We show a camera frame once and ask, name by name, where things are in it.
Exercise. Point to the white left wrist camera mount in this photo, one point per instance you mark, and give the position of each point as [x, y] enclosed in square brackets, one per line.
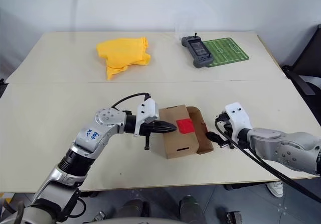
[148, 109]

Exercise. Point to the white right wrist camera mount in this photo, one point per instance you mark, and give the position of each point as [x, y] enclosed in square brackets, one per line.
[237, 118]

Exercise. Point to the brown cardboard box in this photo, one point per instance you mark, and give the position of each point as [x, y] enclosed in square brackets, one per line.
[175, 143]

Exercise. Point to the yellow cloth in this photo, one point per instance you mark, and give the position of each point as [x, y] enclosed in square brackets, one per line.
[123, 53]

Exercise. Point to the black chair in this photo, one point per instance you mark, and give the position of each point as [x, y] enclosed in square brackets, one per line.
[306, 65]

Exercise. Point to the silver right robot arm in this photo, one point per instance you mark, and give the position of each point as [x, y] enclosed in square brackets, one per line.
[281, 146]

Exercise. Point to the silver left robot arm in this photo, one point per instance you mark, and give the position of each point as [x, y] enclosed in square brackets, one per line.
[87, 138]

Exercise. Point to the dark rounded shape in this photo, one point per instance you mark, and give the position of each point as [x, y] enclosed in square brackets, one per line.
[190, 207]

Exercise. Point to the red square block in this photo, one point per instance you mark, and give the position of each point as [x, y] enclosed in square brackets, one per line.
[186, 126]

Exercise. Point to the white shoe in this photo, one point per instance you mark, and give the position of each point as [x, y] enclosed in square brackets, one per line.
[275, 188]

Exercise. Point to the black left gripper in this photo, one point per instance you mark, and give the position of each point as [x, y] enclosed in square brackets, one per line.
[146, 129]

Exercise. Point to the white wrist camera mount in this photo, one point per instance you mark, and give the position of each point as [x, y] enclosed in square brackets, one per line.
[237, 118]
[148, 109]

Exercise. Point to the green football field mat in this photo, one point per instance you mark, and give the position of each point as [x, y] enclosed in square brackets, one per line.
[225, 50]

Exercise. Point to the grey handheld controller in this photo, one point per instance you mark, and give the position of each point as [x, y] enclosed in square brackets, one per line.
[196, 49]

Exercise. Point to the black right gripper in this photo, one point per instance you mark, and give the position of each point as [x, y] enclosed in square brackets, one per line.
[225, 128]

